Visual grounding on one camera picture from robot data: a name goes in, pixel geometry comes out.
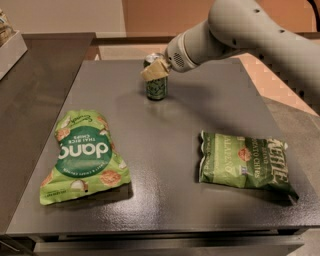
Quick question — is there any white box on counter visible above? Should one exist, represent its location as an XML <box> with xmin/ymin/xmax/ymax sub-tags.
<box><xmin>0</xmin><ymin>9</ymin><xmax>29</xmax><ymax>81</ymax></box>

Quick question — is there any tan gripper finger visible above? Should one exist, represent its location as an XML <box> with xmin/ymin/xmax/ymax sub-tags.
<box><xmin>141</xmin><ymin>59</ymin><xmax>171</xmax><ymax>81</ymax></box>

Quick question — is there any green rice chip bag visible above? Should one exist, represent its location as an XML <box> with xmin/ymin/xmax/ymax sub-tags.
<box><xmin>40</xmin><ymin>110</ymin><xmax>131</xmax><ymax>205</ymax></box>

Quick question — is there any black cable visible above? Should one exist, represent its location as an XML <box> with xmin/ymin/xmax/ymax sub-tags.
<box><xmin>306</xmin><ymin>0</ymin><xmax>320</xmax><ymax>18</ymax></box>

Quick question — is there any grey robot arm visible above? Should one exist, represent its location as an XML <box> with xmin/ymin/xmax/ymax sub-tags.
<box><xmin>141</xmin><ymin>0</ymin><xmax>320</xmax><ymax>113</ymax></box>

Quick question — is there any green soda can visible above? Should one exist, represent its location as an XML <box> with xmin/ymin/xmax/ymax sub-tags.
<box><xmin>143</xmin><ymin>53</ymin><xmax>168</xmax><ymax>101</ymax></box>

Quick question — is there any green jalapeno chip bag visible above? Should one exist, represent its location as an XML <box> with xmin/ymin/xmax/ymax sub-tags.
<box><xmin>199</xmin><ymin>131</ymin><xmax>299</xmax><ymax>200</ymax></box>

